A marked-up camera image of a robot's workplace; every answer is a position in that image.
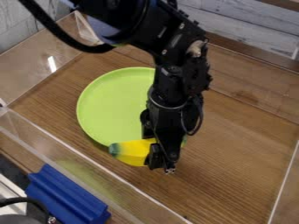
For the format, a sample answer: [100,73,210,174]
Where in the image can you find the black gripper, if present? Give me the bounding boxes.
[141,93,203,174]

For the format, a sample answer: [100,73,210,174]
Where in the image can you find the yellow toy banana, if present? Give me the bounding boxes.
[108,138,158,167]

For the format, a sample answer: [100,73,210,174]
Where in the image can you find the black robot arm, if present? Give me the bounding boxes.
[70,0,213,172]

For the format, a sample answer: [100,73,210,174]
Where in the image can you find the green round plate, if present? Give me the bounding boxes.
[76,67,155,146]

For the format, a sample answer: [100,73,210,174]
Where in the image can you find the blue plastic clamp block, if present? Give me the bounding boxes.
[26,164,111,224]

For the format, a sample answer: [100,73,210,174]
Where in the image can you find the clear acrylic front wall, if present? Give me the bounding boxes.
[0,108,193,224]

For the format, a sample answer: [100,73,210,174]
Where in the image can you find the black cable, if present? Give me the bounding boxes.
[16,0,118,54]

